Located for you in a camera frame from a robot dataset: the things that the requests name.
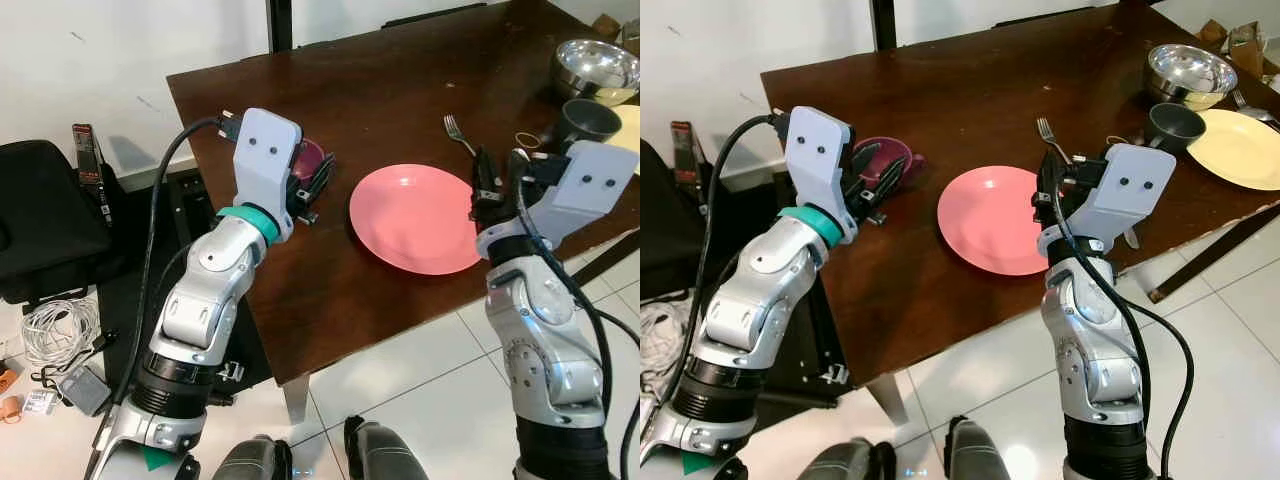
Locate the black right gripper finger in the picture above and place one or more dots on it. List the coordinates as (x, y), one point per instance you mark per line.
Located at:
(1049, 175)
(517, 168)
(485, 175)
(1075, 168)

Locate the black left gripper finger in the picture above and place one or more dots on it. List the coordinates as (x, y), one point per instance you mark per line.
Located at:
(325, 178)
(864, 155)
(882, 188)

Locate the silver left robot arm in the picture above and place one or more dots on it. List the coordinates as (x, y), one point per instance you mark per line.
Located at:
(200, 300)
(760, 300)

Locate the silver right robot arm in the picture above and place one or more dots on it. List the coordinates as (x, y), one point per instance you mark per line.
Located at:
(545, 340)
(1095, 340)

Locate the purple cup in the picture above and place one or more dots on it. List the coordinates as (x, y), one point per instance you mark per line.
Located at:
(895, 160)
(310, 158)

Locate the thin rubber band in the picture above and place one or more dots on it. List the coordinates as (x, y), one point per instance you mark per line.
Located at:
(517, 140)
(1110, 141)

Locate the metal fork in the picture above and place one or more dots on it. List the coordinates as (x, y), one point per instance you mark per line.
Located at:
(1047, 130)
(455, 128)

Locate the pink plate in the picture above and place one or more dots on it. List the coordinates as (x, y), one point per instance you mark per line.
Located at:
(410, 225)
(990, 225)

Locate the dark slanted table leg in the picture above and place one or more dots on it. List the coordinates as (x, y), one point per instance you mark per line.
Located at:
(605, 258)
(1215, 255)

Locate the pale yellow plate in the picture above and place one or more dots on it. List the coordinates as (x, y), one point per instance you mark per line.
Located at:
(630, 125)
(1240, 150)

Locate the shiny metal bowl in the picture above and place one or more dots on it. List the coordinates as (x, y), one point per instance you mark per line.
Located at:
(595, 70)
(1190, 75)

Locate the brown cardboard box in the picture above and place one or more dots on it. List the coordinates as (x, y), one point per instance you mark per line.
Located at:
(1245, 45)
(605, 25)

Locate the black and red box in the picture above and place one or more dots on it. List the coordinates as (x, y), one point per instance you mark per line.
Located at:
(685, 150)
(88, 165)

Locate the pale table leg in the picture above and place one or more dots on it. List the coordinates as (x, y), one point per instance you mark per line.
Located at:
(296, 400)
(888, 400)

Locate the black fabric bag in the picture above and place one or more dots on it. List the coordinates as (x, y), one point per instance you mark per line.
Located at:
(50, 220)

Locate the robot right leg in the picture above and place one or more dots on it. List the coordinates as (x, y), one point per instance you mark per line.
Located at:
(385, 455)
(980, 455)

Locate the robot leg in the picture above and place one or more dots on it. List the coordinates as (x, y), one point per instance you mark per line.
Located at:
(980, 455)
(840, 462)
(385, 455)
(250, 462)

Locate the robot left leg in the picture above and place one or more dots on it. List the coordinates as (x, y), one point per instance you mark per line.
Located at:
(840, 462)
(250, 462)

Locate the grey power adapter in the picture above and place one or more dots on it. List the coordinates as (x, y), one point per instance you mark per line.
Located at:
(85, 392)

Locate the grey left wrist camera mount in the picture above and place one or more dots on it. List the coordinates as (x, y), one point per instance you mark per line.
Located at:
(820, 150)
(265, 150)

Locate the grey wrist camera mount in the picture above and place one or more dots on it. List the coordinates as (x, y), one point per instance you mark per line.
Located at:
(265, 150)
(820, 150)
(600, 185)
(1135, 190)

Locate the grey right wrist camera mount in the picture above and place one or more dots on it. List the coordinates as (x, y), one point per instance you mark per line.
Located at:
(1135, 190)
(600, 185)

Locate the dark upright post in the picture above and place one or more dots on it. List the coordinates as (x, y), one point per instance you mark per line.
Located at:
(882, 25)
(280, 25)

